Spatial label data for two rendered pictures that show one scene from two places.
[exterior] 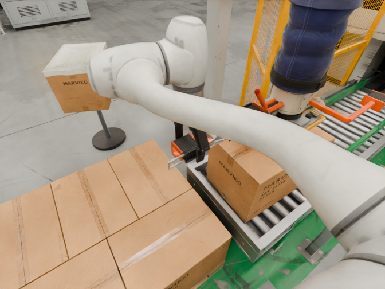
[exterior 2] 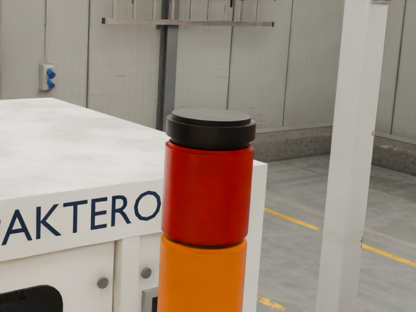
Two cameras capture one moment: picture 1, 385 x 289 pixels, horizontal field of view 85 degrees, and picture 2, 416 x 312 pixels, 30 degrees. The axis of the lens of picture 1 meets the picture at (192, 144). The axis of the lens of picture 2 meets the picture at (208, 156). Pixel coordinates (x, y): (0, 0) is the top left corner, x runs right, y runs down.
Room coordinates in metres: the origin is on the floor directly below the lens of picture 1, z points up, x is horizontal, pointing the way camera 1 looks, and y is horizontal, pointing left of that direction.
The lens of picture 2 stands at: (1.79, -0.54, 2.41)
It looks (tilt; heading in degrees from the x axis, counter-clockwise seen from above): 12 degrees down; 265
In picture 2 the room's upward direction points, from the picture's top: 3 degrees clockwise
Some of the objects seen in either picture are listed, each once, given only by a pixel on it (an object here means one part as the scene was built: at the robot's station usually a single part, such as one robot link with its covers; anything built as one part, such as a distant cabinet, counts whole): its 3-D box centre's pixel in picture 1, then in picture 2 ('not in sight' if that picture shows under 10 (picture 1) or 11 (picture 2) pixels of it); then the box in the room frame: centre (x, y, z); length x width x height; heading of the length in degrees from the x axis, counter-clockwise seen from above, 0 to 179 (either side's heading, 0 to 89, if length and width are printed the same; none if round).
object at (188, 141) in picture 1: (185, 147); not in sight; (0.55, 0.02, 1.21); 0.08 x 0.07 x 0.05; 125
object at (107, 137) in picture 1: (101, 118); not in sight; (1.91, 1.02, 0.31); 0.40 x 0.40 x 0.62
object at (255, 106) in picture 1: (252, 114); not in sight; (0.75, -0.26, 1.21); 0.10 x 0.08 x 0.06; 35
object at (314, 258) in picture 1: (310, 250); not in sight; (0.61, -0.92, 0.01); 0.15 x 0.15 x 0.03; 34
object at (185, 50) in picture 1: (183, 52); not in sight; (0.54, 0.02, 1.56); 0.13 x 0.11 x 0.16; 117
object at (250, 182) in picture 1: (264, 159); not in sight; (0.90, -0.46, 0.75); 0.60 x 0.40 x 0.40; 122
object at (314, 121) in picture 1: (298, 123); not in sight; (0.82, -0.52, 1.11); 0.34 x 0.10 x 0.05; 125
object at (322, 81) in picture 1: (297, 74); not in sight; (0.89, -0.47, 1.33); 0.23 x 0.23 x 0.04
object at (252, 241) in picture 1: (219, 202); not in sight; (0.70, -0.17, 0.58); 0.70 x 0.03 x 0.06; 34
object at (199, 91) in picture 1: (188, 90); not in sight; (0.54, 0.01, 1.45); 0.09 x 0.09 x 0.06
